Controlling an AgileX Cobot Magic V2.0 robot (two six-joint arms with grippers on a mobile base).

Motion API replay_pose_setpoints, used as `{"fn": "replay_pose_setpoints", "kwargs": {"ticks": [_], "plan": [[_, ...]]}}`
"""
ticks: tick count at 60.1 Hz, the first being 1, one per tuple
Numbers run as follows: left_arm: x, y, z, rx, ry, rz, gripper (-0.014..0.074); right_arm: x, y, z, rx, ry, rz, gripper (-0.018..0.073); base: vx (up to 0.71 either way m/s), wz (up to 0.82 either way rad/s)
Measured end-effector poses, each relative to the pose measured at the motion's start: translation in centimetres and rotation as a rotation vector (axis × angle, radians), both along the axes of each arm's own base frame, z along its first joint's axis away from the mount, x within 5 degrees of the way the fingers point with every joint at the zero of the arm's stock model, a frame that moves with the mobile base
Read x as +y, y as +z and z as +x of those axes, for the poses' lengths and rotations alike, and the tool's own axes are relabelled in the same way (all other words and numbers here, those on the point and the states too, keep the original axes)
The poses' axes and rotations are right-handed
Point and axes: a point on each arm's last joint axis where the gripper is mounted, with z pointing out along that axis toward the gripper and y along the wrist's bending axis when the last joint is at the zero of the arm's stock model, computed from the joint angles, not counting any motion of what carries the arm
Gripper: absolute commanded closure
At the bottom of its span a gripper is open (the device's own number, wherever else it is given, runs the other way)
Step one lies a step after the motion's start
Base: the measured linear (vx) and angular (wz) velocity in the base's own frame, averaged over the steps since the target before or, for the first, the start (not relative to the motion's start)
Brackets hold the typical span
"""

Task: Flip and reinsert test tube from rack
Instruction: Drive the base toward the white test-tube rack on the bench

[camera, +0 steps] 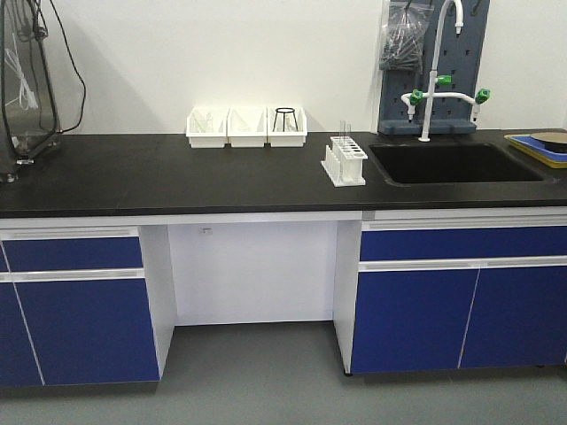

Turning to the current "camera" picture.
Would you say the white test tube rack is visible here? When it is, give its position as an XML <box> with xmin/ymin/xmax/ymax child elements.
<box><xmin>321</xmin><ymin>136</ymin><xmax>368</xmax><ymax>187</ymax></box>

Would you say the blue-grey pegboard drying rack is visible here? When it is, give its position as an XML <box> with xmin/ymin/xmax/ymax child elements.
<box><xmin>377</xmin><ymin>1</ymin><xmax>490</xmax><ymax>135</ymax></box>

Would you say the white right storage bin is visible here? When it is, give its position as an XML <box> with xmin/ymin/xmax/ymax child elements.
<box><xmin>267</xmin><ymin>105</ymin><xmax>308</xmax><ymax>147</ymax></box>

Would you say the white storage bin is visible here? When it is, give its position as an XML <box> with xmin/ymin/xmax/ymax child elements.
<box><xmin>267</xmin><ymin>105</ymin><xmax>308</xmax><ymax>147</ymax></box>
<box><xmin>227</xmin><ymin>106</ymin><xmax>267</xmax><ymax>148</ymax></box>
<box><xmin>186</xmin><ymin>106</ymin><xmax>229</xmax><ymax>149</ymax></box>

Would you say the white middle storage bin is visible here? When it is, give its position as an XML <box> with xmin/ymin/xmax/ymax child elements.
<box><xmin>227</xmin><ymin>106</ymin><xmax>267</xmax><ymax>148</ymax></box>

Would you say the white left storage bin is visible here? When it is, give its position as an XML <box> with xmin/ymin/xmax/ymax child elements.
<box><xmin>186</xmin><ymin>106</ymin><xmax>229</xmax><ymax>149</ymax></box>

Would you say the blue right cabinet door left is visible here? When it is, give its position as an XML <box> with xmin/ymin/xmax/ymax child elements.
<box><xmin>351</xmin><ymin>269</ymin><xmax>478</xmax><ymax>374</ymax></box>

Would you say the blue cabinet door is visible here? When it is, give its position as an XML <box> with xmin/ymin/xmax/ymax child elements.
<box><xmin>16</xmin><ymin>279</ymin><xmax>159</xmax><ymax>385</ymax></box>
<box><xmin>460</xmin><ymin>266</ymin><xmax>566</xmax><ymax>368</ymax></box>
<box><xmin>351</xmin><ymin>269</ymin><xmax>478</xmax><ymax>374</ymax></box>

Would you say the white gooseneck lab faucet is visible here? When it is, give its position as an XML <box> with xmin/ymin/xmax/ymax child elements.
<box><xmin>400</xmin><ymin>0</ymin><xmax>491</xmax><ymax>143</ymax></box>

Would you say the black lab sink basin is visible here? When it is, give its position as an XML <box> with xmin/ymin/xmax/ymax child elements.
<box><xmin>370</xmin><ymin>143</ymin><xmax>544</xmax><ymax>184</ymax></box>

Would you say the plastic bag of pegs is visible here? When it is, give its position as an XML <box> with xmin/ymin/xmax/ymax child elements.
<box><xmin>378</xmin><ymin>1</ymin><xmax>434</xmax><ymax>73</ymax></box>

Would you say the blue right drawer front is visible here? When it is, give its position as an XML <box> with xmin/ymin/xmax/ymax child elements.
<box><xmin>360</xmin><ymin>226</ymin><xmax>566</xmax><ymax>261</ymax></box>

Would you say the blue drawer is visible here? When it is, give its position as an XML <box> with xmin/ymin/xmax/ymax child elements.
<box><xmin>4</xmin><ymin>236</ymin><xmax>143</xmax><ymax>272</ymax></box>
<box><xmin>360</xmin><ymin>226</ymin><xmax>566</xmax><ymax>261</ymax></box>

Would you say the blue tray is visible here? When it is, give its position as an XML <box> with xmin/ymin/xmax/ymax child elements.
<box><xmin>505</xmin><ymin>135</ymin><xmax>566</xmax><ymax>162</ymax></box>

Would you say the blue left drawer front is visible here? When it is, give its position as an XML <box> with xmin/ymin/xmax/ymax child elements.
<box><xmin>4</xmin><ymin>236</ymin><xmax>143</xmax><ymax>272</ymax></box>

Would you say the clear plastic equipment cover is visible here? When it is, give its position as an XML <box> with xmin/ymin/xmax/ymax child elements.
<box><xmin>1</xmin><ymin>1</ymin><xmax>58</xmax><ymax>171</ymax></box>

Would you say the yellow tray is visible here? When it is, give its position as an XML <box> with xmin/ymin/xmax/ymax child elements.
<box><xmin>504</xmin><ymin>135</ymin><xmax>566</xmax><ymax>169</ymax></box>

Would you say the round brown disc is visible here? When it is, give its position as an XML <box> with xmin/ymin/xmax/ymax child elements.
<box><xmin>530</xmin><ymin>132</ymin><xmax>567</xmax><ymax>153</ymax></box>

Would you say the black wire tripod stand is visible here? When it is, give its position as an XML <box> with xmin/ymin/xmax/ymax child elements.
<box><xmin>272</xmin><ymin>107</ymin><xmax>299</xmax><ymax>133</ymax></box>

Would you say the black cable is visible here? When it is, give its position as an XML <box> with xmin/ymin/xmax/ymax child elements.
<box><xmin>47</xmin><ymin>0</ymin><xmax>87</xmax><ymax>135</ymax></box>

